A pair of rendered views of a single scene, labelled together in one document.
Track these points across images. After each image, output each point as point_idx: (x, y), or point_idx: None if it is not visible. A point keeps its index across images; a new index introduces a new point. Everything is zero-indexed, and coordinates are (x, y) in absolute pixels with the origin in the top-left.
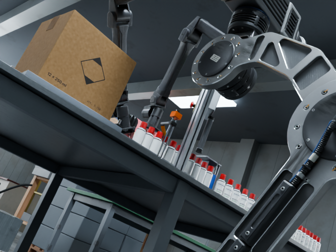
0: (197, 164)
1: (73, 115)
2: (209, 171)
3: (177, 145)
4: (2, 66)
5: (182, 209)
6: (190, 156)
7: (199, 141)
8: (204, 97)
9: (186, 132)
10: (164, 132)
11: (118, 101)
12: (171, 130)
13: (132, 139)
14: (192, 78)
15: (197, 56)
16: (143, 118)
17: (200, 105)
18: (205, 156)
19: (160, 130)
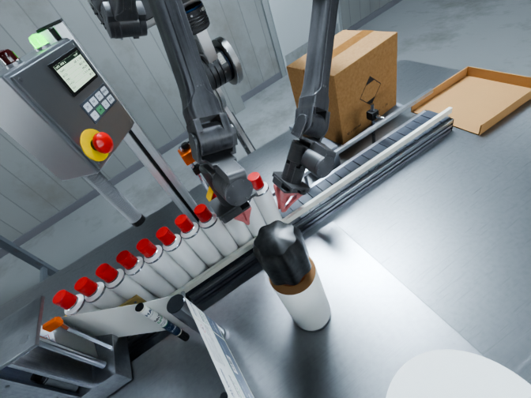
0: (120, 268)
1: None
2: (77, 294)
3: (168, 230)
4: None
5: None
6: (133, 256)
7: (130, 207)
8: (126, 107)
9: (175, 176)
10: (209, 192)
11: (296, 107)
12: (203, 178)
13: (274, 200)
14: (242, 77)
15: (237, 57)
16: (244, 201)
17: (139, 125)
18: (43, 302)
19: (212, 200)
